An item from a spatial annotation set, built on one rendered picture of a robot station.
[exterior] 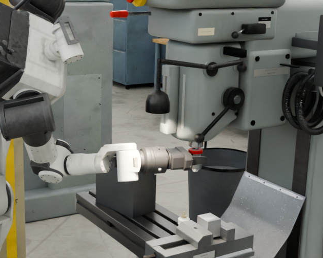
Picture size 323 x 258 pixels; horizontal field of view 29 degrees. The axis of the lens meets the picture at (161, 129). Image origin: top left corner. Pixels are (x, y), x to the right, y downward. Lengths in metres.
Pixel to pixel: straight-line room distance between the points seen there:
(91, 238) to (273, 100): 2.59
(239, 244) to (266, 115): 0.43
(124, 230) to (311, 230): 0.66
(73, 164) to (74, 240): 2.36
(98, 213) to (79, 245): 1.86
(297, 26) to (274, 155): 0.50
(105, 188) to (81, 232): 2.08
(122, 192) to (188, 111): 0.58
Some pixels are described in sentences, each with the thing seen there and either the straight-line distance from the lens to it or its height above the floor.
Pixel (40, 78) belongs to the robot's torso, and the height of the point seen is 1.51.
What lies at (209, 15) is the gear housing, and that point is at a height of 1.71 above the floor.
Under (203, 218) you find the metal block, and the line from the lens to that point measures 2.03.
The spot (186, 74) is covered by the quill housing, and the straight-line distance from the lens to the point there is 1.89.
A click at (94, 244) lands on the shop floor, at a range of 4.31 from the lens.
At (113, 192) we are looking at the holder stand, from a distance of 2.40.
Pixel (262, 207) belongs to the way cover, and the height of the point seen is 1.00.
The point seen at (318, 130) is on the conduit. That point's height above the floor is 1.36.
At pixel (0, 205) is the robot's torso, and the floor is 1.01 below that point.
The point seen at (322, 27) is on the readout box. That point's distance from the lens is 1.87.
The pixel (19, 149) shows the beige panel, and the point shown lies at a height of 0.80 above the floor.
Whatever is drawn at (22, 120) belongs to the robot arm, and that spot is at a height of 1.41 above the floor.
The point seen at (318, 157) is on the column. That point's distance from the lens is 2.19.
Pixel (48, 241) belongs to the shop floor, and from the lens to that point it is 4.37.
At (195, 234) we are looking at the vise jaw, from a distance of 2.00.
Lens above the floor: 1.85
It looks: 15 degrees down
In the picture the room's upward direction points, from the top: 2 degrees clockwise
